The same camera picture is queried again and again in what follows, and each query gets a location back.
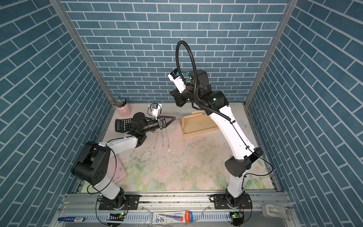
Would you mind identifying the pens in pink cup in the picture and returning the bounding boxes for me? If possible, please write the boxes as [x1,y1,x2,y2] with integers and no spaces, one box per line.
[112,98,127,108]

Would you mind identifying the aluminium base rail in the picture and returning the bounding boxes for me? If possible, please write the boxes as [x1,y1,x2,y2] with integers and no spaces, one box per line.
[51,191,300,227]

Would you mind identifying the blue marker pen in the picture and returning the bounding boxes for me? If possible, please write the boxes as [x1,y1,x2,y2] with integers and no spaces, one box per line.
[58,217,86,222]

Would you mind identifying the white plastic bracket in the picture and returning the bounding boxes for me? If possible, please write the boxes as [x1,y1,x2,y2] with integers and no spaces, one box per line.
[261,204,290,219]

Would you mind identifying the red blue packaged box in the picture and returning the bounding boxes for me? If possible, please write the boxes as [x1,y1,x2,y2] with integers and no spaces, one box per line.
[152,211,194,224]

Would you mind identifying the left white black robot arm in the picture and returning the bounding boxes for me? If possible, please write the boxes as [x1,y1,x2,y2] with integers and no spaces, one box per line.
[71,112,176,201]

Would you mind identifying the wooden jewelry display stand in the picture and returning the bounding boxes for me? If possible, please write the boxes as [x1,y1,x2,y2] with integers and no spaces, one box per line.
[180,111,219,138]

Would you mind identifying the pink pen holder cup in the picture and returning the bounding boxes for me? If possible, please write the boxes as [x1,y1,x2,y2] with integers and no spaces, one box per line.
[116,104,131,117]

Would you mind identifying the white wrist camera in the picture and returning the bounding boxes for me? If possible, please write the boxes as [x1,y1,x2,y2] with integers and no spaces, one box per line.
[168,69,186,93]
[147,103,162,118]

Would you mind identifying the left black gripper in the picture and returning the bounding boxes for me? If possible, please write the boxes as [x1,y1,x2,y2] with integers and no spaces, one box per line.
[140,117,174,135]

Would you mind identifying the black desk calculator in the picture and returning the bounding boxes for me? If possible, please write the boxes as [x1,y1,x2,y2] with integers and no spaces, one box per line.
[115,118,133,133]

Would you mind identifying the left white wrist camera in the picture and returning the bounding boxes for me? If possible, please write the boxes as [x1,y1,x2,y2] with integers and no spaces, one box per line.
[147,103,162,118]

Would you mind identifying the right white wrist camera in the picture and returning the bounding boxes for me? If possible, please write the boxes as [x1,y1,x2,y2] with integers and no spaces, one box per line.
[168,69,186,93]

